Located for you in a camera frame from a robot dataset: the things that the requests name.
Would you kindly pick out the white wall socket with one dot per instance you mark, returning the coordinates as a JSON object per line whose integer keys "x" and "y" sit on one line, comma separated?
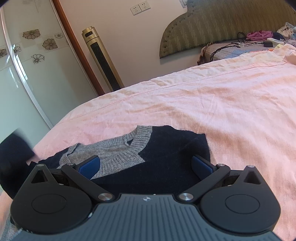
{"x": 143, "y": 6}

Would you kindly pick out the brown wooden wardrobe frame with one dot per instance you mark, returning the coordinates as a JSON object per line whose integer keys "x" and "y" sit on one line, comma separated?
{"x": 77, "y": 49}

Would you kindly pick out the gold tower fan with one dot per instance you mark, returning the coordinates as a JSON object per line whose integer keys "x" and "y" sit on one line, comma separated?
{"x": 102, "y": 59}

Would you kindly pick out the pile of light clothes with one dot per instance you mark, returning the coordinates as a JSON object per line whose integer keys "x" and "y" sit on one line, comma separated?
{"x": 287, "y": 34}

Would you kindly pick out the magenta garment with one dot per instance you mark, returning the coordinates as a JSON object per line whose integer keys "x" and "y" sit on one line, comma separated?
{"x": 259, "y": 35}

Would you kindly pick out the pink bed sheet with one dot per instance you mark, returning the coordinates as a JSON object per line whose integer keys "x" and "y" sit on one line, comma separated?
{"x": 246, "y": 108}

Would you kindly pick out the olive green padded headboard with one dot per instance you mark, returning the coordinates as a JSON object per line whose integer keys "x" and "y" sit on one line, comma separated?
{"x": 214, "y": 21}

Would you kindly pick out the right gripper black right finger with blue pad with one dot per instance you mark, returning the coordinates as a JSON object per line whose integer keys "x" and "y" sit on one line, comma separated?
{"x": 211, "y": 176}

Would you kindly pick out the black sleeve of person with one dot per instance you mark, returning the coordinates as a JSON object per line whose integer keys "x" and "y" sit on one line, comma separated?
{"x": 16, "y": 156}

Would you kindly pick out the glass wardrobe sliding door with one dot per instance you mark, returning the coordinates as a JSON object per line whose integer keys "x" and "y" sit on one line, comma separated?
{"x": 41, "y": 77}

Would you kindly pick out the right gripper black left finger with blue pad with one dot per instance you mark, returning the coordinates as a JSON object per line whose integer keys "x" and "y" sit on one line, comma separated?
{"x": 81, "y": 175}

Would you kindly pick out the grey and navy knit sweater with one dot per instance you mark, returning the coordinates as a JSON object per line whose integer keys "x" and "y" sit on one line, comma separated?
{"x": 148, "y": 160}

